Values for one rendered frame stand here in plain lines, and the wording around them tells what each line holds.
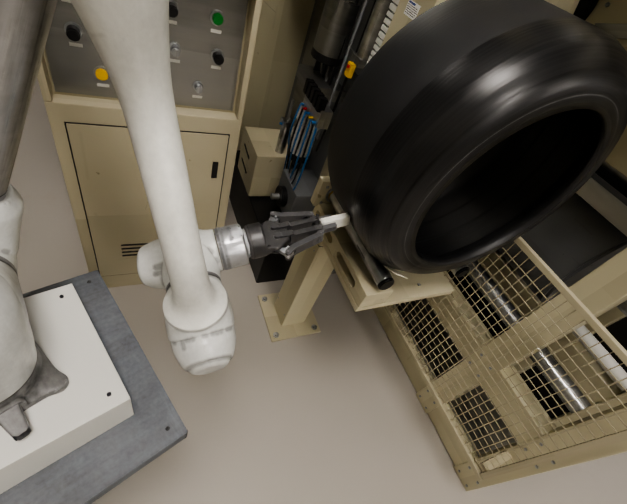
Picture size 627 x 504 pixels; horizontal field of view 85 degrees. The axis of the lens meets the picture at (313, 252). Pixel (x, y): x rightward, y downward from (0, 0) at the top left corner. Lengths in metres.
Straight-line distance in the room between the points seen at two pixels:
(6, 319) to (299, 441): 1.21
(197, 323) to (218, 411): 1.03
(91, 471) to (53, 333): 0.28
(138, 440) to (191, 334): 0.35
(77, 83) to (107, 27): 0.83
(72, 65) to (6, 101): 0.62
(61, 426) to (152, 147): 0.53
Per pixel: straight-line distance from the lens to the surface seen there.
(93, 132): 1.27
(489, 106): 0.62
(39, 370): 0.81
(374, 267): 0.89
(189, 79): 1.24
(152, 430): 0.89
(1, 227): 0.75
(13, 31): 0.60
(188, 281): 0.52
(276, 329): 1.75
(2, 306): 0.65
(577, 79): 0.70
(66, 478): 0.89
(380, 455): 1.73
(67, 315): 0.91
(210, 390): 1.60
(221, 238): 0.70
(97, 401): 0.81
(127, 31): 0.44
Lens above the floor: 1.51
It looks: 45 degrees down
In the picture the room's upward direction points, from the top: 25 degrees clockwise
